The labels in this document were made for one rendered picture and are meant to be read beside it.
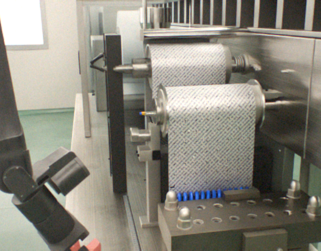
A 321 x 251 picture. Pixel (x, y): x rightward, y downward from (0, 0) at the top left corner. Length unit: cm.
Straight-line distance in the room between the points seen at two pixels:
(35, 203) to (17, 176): 6
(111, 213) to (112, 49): 52
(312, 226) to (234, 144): 27
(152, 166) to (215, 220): 26
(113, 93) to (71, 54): 525
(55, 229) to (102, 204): 63
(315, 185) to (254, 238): 51
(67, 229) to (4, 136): 21
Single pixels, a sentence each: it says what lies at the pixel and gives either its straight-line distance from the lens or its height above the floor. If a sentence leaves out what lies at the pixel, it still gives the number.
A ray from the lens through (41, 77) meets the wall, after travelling 662.
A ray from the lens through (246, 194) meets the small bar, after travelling 107.
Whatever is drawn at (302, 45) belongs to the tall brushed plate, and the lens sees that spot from 105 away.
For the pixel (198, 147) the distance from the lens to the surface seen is 105.
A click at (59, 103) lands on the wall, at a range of 667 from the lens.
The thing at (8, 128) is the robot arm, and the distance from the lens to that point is 63.
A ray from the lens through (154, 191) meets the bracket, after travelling 115.
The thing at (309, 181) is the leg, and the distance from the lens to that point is 139.
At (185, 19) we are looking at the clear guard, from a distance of 205.
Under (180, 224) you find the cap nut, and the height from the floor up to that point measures 104.
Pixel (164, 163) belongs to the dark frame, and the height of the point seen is 109.
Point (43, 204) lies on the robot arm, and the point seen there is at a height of 120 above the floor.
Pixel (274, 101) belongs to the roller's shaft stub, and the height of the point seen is 126.
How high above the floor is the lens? 150
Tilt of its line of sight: 15 degrees down
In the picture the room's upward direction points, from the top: 1 degrees counter-clockwise
